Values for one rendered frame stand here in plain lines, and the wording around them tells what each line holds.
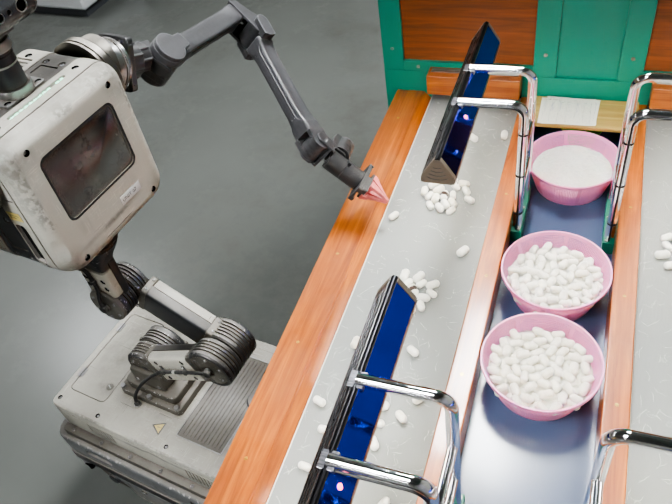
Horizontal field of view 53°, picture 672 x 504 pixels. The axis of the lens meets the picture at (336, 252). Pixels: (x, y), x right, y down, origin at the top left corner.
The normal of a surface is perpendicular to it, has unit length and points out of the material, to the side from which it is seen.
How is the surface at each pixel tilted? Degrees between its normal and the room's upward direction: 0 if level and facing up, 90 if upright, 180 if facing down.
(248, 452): 0
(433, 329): 0
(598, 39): 90
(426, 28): 90
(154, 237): 0
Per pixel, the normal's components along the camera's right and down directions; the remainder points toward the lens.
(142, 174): 0.89, 0.22
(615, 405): -0.15, -0.69
